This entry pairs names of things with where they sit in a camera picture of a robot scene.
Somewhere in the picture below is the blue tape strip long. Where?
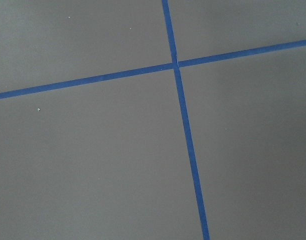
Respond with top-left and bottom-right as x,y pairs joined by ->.
161,0 -> 210,240

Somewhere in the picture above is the blue tape strip crossing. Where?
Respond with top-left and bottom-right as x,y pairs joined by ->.
0,39 -> 306,100

